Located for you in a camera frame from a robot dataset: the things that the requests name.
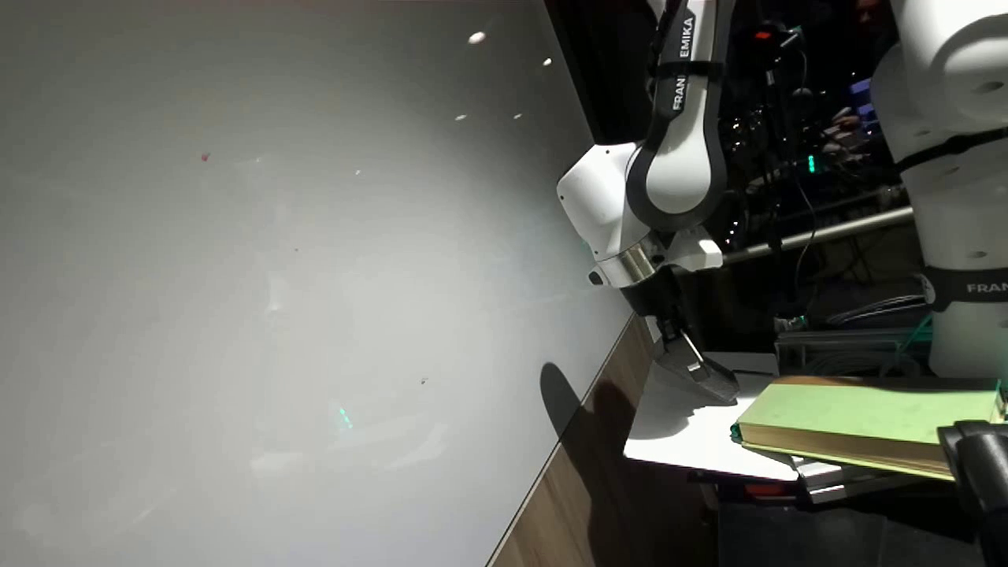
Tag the clear plastic box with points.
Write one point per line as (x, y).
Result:
(852, 350)

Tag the silver metal rail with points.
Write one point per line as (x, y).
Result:
(821, 235)

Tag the large white whiteboard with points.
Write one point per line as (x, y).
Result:
(261, 317)

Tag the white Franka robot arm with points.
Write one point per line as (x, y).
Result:
(672, 158)

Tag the black electronics rack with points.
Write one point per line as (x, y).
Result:
(809, 115)

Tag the green hardcover book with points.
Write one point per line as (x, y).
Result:
(870, 421)

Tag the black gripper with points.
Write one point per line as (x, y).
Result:
(653, 293)

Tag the black cylindrical mount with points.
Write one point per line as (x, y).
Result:
(980, 490)

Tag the small green object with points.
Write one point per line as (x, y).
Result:
(924, 336)

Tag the white table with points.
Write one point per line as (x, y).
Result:
(693, 437)

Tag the silver metal clip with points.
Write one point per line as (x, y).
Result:
(821, 481)

